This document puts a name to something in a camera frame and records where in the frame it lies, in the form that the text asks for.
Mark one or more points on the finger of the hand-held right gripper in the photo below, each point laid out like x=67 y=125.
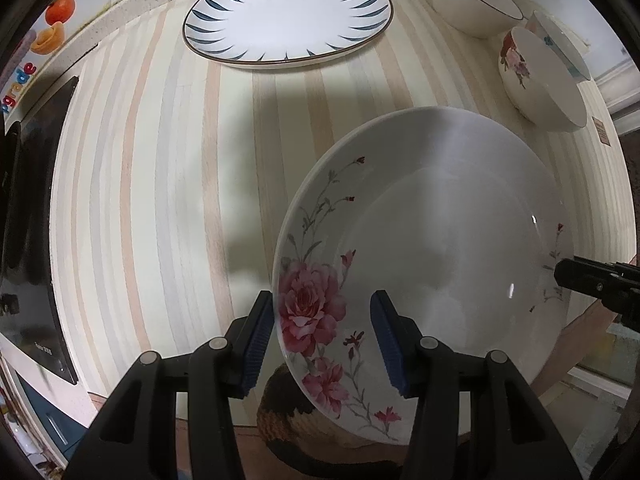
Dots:
x=585 y=275

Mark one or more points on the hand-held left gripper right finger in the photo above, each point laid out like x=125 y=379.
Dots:
x=390 y=355

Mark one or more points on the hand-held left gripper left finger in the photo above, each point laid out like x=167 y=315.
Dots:
x=255 y=347

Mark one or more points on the white plate with pink flowers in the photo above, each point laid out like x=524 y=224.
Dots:
x=450 y=235

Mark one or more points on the white bowl with red flowers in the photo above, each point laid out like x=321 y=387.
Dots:
x=540 y=80

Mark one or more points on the white bowl with blue flower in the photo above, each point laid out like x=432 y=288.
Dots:
x=555 y=35

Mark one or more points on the white plate with blue leaves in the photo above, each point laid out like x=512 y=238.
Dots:
x=285 y=20

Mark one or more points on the small brown label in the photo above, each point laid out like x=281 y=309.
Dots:
x=601 y=131

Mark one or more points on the striped table mat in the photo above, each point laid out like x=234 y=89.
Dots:
x=150 y=185

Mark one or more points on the blue cabinet front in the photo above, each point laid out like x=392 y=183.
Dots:
x=50 y=420

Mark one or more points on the black induction cooktop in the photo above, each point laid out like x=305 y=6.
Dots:
x=30 y=210

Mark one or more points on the group of colourful wall stickers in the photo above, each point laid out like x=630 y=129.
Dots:
x=59 y=10

